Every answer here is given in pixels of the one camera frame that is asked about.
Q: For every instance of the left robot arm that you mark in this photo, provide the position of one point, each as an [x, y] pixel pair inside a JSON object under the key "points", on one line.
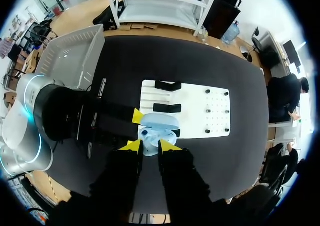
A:
{"points": [[23, 125]]}

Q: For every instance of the grey slotted basket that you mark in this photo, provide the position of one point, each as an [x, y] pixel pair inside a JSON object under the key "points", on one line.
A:
{"points": [[67, 55]]}

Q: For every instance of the pale blue earbud case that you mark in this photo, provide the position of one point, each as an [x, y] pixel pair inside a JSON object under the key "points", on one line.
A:
{"points": [[160, 125]]}

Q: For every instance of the person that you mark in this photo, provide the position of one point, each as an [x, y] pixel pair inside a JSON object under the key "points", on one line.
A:
{"points": [[282, 93], [292, 162]]}

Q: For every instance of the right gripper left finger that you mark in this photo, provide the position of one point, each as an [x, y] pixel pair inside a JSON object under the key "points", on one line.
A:
{"points": [[122, 171]]}

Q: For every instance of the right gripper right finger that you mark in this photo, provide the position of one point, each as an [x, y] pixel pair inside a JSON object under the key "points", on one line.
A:
{"points": [[180, 176]]}

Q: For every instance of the white plate with black stands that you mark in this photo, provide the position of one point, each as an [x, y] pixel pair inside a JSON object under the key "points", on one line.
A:
{"points": [[197, 110]]}

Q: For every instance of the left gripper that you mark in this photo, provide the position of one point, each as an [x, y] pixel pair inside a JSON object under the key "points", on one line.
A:
{"points": [[62, 113]]}

